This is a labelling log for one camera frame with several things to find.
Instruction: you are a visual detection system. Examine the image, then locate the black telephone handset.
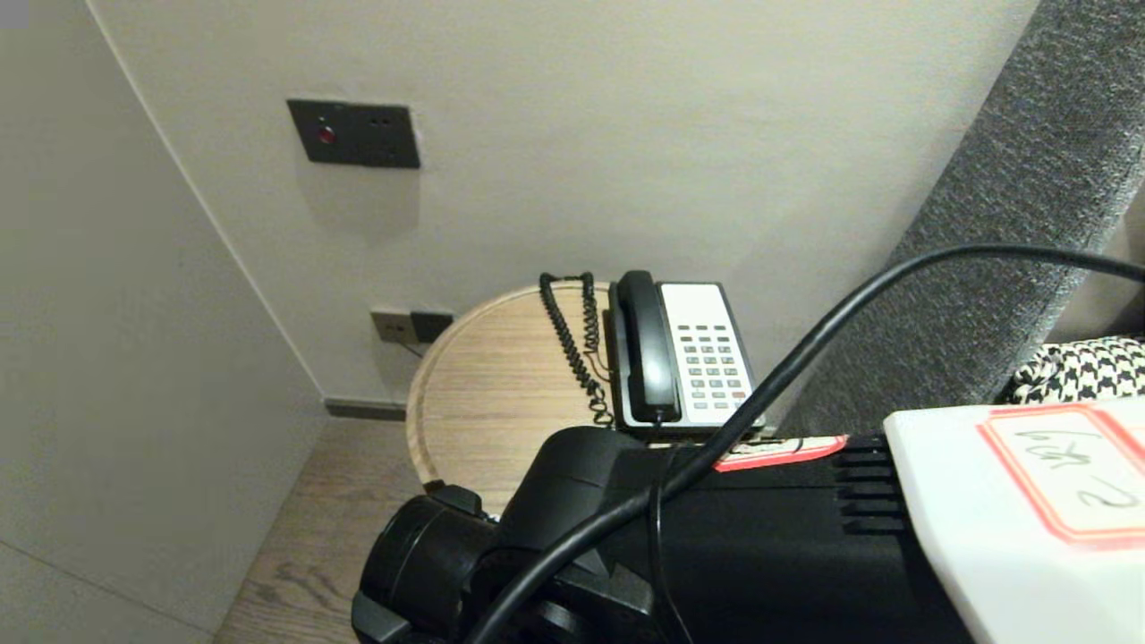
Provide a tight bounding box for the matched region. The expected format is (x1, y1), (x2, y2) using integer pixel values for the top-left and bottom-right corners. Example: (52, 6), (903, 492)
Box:
(613, 271), (679, 423)

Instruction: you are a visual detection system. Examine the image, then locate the round wooden bedside table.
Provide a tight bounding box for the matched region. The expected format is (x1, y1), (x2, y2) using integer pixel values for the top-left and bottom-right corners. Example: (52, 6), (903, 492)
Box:
(404, 282), (763, 518)

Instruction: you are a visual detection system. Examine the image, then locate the white black desk telephone base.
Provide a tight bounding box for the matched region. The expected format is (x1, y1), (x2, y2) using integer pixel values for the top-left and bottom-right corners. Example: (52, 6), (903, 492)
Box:
(606, 281), (767, 439)

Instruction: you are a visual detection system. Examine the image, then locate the small red bordered label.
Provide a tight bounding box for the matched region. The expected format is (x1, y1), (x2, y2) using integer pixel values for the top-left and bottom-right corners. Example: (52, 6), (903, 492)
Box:
(714, 435), (848, 473)

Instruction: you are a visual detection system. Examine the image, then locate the grey fabric headboard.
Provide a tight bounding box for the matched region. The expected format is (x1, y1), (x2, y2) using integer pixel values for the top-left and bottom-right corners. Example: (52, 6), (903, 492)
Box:
(776, 0), (1145, 439)

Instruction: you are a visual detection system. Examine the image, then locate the black white houndstooth pillow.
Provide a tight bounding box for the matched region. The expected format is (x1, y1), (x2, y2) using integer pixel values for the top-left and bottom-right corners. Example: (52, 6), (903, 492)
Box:
(1009, 335), (1145, 406)

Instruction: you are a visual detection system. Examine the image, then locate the large red bordered handwritten label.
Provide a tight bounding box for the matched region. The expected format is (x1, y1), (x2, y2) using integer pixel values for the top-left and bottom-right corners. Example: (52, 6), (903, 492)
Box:
(978, 402), (1145, 548)

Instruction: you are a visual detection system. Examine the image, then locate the beige bed pillow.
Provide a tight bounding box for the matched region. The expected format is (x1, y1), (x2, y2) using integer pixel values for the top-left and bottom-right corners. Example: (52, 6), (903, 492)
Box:
(1047, 179), (1145, 345)

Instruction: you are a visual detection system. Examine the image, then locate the black coiled telephone cord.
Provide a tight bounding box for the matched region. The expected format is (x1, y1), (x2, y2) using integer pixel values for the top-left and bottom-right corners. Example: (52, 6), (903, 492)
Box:
(538, 273), (620, 430)

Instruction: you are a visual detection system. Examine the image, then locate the wall power socket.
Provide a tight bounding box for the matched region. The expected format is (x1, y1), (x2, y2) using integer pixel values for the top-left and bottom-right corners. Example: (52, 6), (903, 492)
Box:
(371, 309), (418, 346)

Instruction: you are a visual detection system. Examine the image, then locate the grey wall baseboard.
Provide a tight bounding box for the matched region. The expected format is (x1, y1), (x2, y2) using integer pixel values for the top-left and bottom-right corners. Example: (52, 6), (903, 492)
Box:
(324, 399), (409, 424)

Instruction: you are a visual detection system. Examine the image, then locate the smooth black arm cable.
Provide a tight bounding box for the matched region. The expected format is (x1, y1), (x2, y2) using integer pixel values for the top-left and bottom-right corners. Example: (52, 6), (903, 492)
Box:
(465, 243), (1145, 644)

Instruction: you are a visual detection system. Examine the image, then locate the dark wall switch panel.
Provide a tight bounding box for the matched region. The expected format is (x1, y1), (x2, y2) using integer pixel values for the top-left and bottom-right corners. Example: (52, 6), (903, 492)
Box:
(287, 99), (420, 170)

